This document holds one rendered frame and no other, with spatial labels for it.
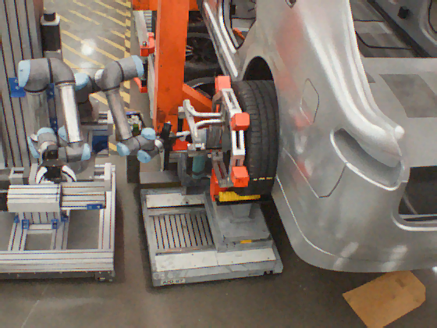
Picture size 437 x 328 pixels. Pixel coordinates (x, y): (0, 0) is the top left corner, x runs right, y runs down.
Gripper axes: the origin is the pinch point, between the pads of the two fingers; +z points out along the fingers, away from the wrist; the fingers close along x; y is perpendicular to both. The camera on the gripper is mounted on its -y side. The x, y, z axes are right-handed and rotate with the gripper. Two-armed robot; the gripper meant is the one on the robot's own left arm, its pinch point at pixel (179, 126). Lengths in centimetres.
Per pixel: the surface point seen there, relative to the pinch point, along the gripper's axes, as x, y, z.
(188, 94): -15.4, 0.0, 29.9
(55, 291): -21, 83, -91
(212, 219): 27, 67, 6
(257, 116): 48, -30, 0
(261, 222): 56, 60, 18
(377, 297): 142, 82, 28
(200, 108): -9.0, 11.3, 36.3
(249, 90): 35, -35, 12
